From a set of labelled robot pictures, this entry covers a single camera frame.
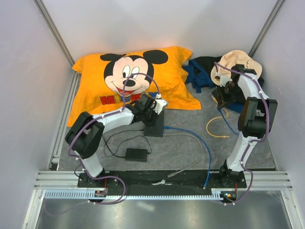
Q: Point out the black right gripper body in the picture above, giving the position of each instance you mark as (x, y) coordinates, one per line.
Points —
(226, 93)

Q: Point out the orange Mickey Mouse pillow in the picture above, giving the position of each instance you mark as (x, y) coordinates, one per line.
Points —
(108, 80)

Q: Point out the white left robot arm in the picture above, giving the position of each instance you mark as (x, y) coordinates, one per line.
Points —
(87, 131)

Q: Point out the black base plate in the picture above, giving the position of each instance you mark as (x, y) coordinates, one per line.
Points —
(157, 182)

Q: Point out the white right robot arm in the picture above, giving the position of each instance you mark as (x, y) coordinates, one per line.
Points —
(254, 122)

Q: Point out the black power adapter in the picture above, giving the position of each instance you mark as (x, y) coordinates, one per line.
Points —
(137, 155)

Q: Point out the blue and black garment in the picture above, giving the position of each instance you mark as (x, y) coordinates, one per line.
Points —
(199, 70)

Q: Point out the black network switch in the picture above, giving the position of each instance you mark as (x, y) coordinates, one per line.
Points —
(157, 129)

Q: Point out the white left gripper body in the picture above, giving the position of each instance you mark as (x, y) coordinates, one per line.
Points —
(156, 110)

